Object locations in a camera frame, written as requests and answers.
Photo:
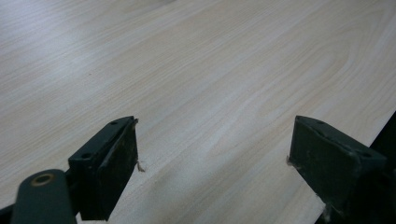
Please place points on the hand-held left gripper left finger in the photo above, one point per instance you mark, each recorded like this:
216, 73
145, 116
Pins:
102, 168

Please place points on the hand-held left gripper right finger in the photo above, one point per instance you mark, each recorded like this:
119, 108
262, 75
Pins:
330, 161

